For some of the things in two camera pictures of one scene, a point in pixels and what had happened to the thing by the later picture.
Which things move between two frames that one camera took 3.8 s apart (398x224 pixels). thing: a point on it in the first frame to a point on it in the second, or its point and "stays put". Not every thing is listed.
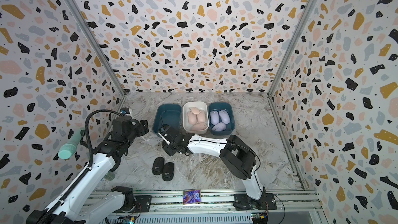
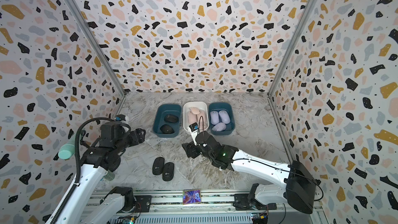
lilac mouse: [224, 116] stays put
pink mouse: [192, 118] stays put
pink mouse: [195, 110] stays put
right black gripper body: [171, 149] to [197, 151]
